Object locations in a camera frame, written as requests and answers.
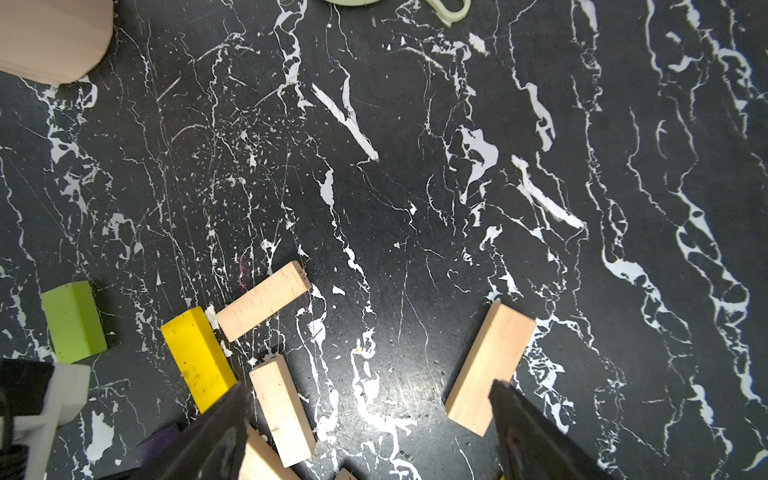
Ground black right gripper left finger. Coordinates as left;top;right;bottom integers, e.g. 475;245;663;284
128;382;253;480

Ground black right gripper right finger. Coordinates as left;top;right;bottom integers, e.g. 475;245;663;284
489;380;611;479

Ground purple block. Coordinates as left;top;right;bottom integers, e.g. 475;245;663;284
133;423;180;466

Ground small yellow block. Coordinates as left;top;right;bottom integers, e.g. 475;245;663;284
161;307;237;414

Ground long wooden block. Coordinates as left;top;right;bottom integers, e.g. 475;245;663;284
238;425;299;480

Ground lime green block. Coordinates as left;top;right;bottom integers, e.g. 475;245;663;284
41;281;107;364

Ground wooden block centre small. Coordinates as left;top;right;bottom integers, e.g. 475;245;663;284
249;355;316;467

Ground wooden block far right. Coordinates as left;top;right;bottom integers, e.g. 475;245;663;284
445;301;536;437

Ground wooden block numbered twelve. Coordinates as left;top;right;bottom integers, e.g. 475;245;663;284
334;468;357;480

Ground wooden block upper middle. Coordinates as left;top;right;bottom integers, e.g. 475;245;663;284
217;260;311;343

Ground pink plant pot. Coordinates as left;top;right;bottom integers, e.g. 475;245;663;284
1;0;114;85

